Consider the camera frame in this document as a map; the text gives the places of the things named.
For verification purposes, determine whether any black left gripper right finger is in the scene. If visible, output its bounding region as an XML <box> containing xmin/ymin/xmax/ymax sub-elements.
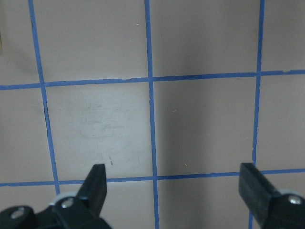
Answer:
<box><xmin>238</xmin><ymin>163</ymin><xmax>305</xmax><ymax>229</ymax></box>

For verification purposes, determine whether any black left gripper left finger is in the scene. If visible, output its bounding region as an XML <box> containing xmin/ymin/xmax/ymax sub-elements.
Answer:
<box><xmin>0</xmin><ymin>164</ymin><xmax>111</xmax><ymax>229</ymax></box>

